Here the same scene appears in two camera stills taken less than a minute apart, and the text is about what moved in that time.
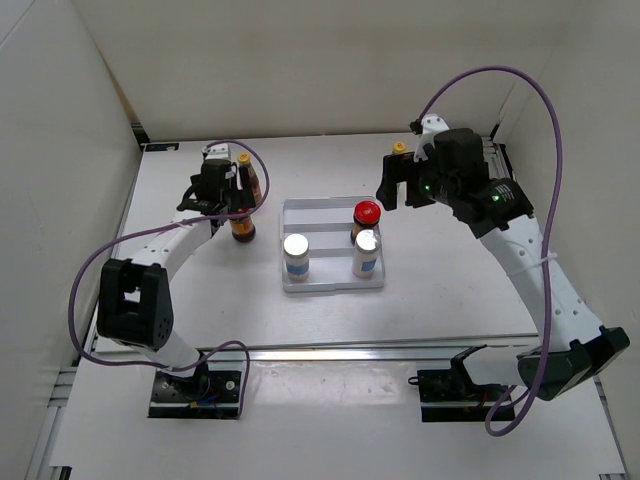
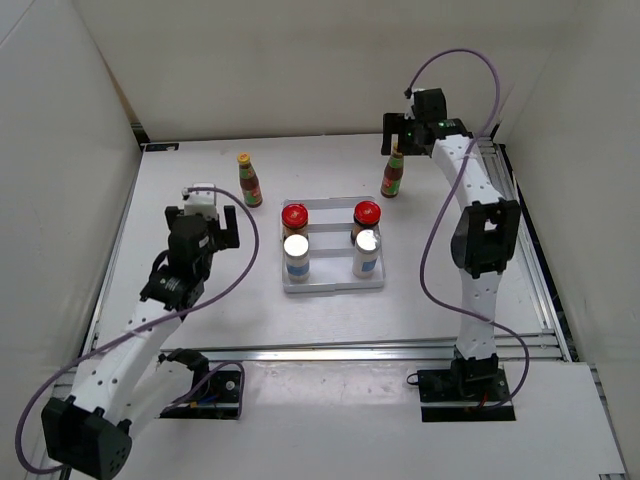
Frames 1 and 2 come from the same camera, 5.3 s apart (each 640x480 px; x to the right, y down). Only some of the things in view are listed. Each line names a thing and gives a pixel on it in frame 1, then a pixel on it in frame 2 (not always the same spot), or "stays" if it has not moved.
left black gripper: (242, 198) -> (225, 238)
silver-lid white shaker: (365, 254) stays
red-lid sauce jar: (367, 214) stays
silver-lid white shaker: (296, 253) stays
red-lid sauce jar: (243, 228) -> (295, 220)
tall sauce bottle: (244, 160) stays
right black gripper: (400, 168) -> (395, 124)
